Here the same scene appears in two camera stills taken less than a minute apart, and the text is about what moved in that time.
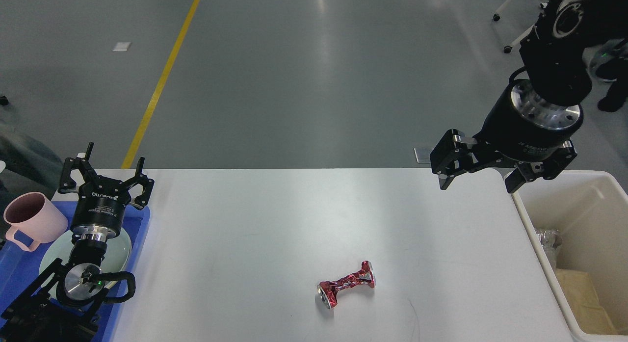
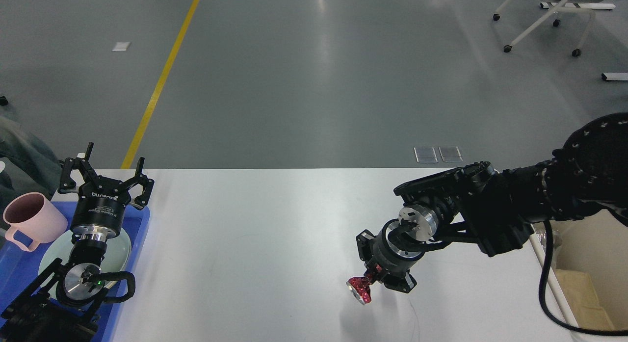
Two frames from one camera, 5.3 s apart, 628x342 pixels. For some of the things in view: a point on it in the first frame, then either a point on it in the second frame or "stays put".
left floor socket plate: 423,154 stays put
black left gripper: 101,201 stays put
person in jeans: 31,166 stays put
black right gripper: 522,124 to 390,266
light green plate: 117,256 stays put
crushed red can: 327,290 to 359,287
